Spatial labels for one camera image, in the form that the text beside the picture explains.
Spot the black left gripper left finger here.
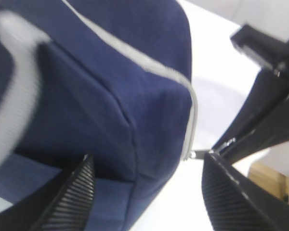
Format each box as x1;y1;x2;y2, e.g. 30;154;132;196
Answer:
31;154;95;231

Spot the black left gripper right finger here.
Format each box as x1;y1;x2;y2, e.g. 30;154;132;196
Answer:
201;154;289;231

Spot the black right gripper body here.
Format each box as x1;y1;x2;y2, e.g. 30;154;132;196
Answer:
230;24;289;77

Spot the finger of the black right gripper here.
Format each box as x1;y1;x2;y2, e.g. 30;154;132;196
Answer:
212;69;289;164

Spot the navy blue lunch bag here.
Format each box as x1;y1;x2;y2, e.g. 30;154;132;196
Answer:
0;0;197;231

